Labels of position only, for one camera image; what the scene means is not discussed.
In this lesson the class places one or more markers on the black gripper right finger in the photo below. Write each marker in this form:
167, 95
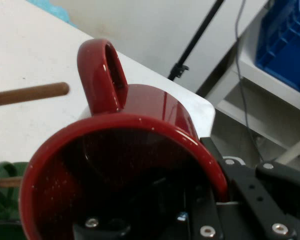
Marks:
255, 207

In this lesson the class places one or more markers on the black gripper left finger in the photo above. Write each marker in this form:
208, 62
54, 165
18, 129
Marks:
100, 231

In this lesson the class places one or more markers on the red ceramic mug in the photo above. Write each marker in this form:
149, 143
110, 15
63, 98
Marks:
102, 105

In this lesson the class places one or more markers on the green enamel mug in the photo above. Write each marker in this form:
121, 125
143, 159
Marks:
2, 205

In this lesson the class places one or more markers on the white shelf unit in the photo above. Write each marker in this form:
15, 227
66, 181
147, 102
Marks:
250, 100

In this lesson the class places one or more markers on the brown wooden mug tree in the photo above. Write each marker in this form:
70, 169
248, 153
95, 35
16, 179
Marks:
27, 94

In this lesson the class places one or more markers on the blue plastic crate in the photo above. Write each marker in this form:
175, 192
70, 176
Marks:
285, 45

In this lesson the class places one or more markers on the black tripod stand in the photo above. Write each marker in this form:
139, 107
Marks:
195, 40

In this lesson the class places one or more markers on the light blue foam mat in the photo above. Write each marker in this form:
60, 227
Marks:
57, 11

